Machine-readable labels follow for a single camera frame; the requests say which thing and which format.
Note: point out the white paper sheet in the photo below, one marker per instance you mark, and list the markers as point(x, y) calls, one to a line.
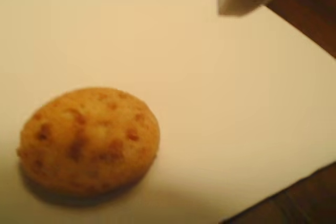
point(223, 90)

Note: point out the round chocolate chip cookie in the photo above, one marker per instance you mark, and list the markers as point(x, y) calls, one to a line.
point(89, 142)

